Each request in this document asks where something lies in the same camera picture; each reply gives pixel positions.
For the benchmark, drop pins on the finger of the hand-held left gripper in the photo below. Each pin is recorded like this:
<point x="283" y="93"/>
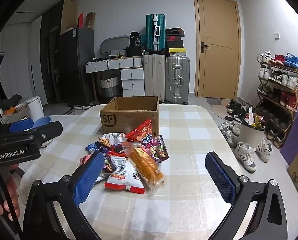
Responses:
<point x="21" y="125"/>
<point x="49" y="131"/>

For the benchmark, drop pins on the dark cloth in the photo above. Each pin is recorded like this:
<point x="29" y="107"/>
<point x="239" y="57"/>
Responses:
<point x="13" y="100"/>

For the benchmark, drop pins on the red snack bag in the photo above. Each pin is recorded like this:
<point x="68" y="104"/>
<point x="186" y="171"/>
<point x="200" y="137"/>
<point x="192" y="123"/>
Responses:
<point x="139" y="131"/>

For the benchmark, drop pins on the red cookie packet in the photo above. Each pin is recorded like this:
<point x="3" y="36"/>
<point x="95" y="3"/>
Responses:
<point x="117" y="150"/>

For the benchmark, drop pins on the grey oval mirror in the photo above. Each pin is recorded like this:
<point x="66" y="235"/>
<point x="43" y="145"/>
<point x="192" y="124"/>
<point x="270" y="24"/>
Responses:
<point x="111" y="42"/>

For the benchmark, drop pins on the white and grey woven basket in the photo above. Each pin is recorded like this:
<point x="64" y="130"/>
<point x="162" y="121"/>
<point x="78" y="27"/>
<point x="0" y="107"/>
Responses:
<point x="109" y="85"/>

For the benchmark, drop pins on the tan wooden door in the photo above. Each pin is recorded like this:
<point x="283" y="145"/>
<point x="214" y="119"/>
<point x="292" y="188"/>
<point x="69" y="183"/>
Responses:
<point x="219" y="30"/>

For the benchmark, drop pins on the pink snack packet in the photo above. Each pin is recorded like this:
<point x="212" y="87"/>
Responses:
<point x="85" y="159"/>

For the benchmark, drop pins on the red and black shoe box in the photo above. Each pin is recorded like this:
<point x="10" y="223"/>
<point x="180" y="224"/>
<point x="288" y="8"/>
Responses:
<point x="174" y="38"/>

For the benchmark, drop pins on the stack of blue bowls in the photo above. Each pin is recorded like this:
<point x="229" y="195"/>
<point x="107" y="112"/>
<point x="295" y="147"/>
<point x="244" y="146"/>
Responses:
<point x="43" y="122"/>

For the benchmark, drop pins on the silver suitcase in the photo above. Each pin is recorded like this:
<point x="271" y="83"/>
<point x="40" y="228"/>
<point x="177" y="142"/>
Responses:
<point x="177" y="80"/>

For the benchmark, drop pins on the blue cookie packet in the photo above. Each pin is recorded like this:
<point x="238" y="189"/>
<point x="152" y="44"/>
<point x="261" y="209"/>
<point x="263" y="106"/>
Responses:
<point x="95" y="147"/>

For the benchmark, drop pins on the group of assorted shoes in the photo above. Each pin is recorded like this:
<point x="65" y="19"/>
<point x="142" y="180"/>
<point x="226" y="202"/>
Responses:
<point x="287" y="100"/>

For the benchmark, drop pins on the wooden shoe rack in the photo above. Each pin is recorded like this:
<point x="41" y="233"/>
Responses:
<point x="278" y="66"/>

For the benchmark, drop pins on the white waste bin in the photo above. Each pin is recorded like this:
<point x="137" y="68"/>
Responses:
<point x="250" y="135"/>

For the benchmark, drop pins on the brown cardboard box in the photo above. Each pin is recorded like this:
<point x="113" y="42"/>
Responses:
<point x="116" y="120"/>

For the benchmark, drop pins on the purple candy bag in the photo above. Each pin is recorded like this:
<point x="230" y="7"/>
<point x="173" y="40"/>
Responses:
<point x="156" y="150"/>

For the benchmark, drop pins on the black cabinet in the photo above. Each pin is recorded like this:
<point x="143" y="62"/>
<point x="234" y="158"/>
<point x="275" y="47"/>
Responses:
<point x="50" y="55"/>

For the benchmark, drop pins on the black printed bag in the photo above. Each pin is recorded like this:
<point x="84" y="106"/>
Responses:
<point x="135" y="38"/>

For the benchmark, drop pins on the white high-top sneaker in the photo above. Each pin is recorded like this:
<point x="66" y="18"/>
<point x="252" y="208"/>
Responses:
<point x="263" y="150"/>
<point x="246" y="155"/>

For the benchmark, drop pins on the flat brown cardboard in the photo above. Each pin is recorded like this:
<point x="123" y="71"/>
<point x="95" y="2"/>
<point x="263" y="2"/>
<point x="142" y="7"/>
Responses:
<point x="69" y="15"/>

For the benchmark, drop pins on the grey irregular doormat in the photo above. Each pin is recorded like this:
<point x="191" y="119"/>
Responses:
<point x="212" y="101"/>

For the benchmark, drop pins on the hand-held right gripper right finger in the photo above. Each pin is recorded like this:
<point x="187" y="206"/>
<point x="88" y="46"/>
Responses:
<point x="221" y="177"/>

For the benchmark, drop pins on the white light switch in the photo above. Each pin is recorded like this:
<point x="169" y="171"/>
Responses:
<point x="277" y="35"/>

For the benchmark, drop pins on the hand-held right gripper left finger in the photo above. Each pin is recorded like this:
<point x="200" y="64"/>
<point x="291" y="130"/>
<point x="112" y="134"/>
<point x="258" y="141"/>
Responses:
<point x="89" y="177"/>

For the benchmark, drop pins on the orange cake clear packet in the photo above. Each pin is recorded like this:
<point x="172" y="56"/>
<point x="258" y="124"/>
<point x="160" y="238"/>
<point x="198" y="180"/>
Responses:
<point x="146" y="166"/>

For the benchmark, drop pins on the person's left hand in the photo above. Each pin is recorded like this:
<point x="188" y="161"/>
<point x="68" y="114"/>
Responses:
<point x="13" y="187"/>

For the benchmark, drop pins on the brown paper bag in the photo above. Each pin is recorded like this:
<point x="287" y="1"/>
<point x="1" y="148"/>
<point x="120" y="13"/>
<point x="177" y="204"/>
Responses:
<point x="90" y="20"/>

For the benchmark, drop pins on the orange bag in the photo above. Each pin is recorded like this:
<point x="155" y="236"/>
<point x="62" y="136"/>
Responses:
<point x="10" y="111"/>

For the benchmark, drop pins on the beige suitcase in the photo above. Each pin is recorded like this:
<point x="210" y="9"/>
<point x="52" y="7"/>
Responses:
<point x="154" y="77"/>

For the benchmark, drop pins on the black storage box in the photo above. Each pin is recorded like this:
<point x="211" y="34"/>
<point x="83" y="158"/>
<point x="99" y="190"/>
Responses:
<point x="134" y="51"/>

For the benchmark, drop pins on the silver snack bag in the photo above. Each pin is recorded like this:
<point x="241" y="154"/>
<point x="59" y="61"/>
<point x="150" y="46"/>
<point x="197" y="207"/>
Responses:
<point x="111" y="138"/>

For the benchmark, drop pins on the white and red snack packet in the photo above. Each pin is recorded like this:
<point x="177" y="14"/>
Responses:
<point x="124" y="172"/>

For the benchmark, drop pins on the beige round rug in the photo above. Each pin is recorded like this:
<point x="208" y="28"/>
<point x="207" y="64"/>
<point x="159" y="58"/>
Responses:
<point x="221" y="113"/>

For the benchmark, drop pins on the white desk with drawers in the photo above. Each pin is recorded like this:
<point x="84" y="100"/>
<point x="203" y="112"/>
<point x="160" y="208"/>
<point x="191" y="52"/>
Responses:
<point x="130" y="73"/>

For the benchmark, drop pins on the teal suitcase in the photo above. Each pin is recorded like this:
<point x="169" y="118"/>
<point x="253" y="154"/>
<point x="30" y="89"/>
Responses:
<point x="155" y="30"/>

